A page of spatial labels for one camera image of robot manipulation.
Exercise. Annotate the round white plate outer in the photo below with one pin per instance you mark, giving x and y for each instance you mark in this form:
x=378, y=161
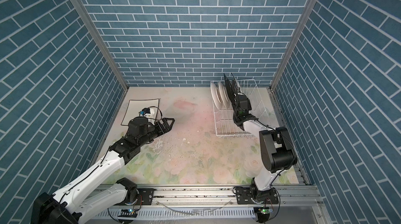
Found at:
x=215, y=96

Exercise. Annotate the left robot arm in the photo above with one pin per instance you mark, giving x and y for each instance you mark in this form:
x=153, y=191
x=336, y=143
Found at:
x=46, y=210

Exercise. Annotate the corner metal profile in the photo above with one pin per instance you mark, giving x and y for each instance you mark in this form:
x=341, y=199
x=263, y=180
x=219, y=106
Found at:
x=89, y=24
x=292, y=44

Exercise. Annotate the white square plate black rim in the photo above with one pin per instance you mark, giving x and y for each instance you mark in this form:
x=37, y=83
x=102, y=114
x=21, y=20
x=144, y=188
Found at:
x=235, y=85

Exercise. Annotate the right corner metal profile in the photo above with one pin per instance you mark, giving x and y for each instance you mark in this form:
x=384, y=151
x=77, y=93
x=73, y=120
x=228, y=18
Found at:
x=292, y=44

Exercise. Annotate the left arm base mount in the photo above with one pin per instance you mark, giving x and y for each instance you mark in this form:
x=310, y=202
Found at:
x=139, y=196

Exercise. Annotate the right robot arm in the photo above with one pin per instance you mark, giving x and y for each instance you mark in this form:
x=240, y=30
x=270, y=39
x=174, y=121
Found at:
x=277, y=150

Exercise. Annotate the round white plate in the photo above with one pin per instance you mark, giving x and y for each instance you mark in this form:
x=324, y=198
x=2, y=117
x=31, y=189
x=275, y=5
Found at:
x=224, y=96
x=215, y=96

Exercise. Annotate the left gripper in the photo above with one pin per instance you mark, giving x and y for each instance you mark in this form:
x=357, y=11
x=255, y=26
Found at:
x=161, y=130

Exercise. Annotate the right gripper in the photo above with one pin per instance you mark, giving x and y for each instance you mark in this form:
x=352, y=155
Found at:
x=249, y=107

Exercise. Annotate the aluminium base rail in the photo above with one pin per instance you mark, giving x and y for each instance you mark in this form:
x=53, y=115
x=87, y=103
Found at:
x=184, y=196

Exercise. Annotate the round white plate inner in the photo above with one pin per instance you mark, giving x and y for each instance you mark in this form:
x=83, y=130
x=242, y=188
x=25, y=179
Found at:
x=224, y=96

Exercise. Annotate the left corner metal profile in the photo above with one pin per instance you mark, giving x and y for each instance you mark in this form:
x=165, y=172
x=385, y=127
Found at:
x=89, y=24

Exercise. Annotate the white wire dish rack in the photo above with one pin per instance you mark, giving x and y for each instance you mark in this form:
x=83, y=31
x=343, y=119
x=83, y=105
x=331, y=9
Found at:
x=224, y=124

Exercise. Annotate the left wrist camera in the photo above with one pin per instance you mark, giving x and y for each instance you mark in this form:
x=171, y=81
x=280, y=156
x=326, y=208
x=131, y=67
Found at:
x=150, y=112

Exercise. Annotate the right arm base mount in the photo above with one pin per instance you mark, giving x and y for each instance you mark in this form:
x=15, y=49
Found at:
x=250, y=195

